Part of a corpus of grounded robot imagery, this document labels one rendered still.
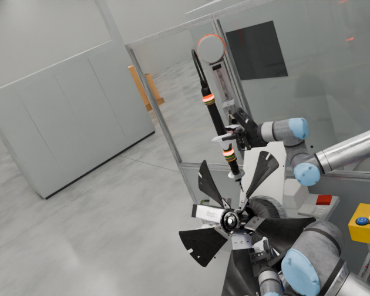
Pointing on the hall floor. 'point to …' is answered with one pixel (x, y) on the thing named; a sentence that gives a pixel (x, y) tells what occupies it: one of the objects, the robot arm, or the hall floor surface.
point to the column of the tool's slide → (225, 86)
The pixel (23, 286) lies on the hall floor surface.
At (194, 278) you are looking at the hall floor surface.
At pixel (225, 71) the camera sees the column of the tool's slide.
